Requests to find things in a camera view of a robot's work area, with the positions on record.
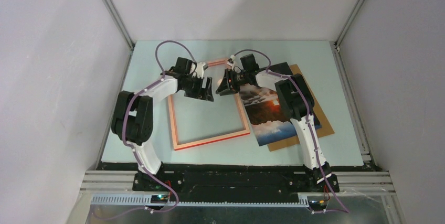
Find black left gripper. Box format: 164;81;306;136
182;74;214;102

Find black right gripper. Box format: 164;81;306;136
216;68;249;97

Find clear acrylic sheet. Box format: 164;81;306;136
172;93;245;144

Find orange wooden picture frame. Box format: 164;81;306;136
167;57;251;151

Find sunset photo print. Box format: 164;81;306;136
239;84;300;152

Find brown backing board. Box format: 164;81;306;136
268;64;335;153

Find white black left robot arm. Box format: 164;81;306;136
111;57;214;191

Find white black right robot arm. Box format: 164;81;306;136
216;54;337;194

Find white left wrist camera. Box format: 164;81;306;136
190;62;208;79

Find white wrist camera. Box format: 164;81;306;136
190;62;208;79
226;55;236;70

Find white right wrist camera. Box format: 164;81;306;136
226;55;236;70

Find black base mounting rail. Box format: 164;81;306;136
96;161;352;204

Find aluminium corner post right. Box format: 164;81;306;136
335;0;366;47

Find aluminium corner post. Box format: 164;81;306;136
102;0;135;51
335;0;366;47

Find aluminium corner post left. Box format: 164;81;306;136
102;0;135;51

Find grey slotted cable duct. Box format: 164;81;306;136
91;194;309;208

